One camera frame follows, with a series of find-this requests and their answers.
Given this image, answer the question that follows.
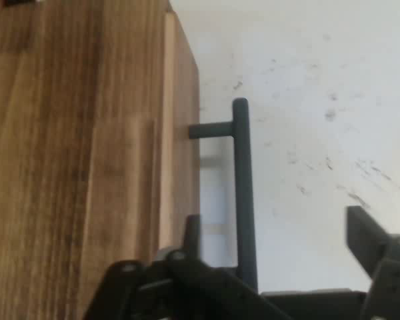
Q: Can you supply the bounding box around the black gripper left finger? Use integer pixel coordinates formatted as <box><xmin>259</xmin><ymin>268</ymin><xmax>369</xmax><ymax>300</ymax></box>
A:
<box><xmin>83</xmin><ymin>215</ymin><xmax>287</xmax><ymax>320</ymax></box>

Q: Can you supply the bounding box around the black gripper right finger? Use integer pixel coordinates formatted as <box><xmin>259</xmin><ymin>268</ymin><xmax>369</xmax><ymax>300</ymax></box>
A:
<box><xmin>345</xmin><ymin>205</ymin><xmax>400</xmax><ymax>320</ymax></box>

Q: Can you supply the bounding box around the black bar drawer handle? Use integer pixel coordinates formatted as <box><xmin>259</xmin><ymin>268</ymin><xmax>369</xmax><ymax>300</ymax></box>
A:
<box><xmin>188</xmin><ymin>97</ymin><xmax>259</xmax><ymax>294</ymax></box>

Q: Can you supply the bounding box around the brown wooden drawer cabinet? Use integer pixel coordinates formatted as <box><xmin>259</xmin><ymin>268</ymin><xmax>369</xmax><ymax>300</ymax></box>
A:
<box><xmin>0</xmin><ymin>0</ymin><xmax>174</xmax><ymax>320</ymax></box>

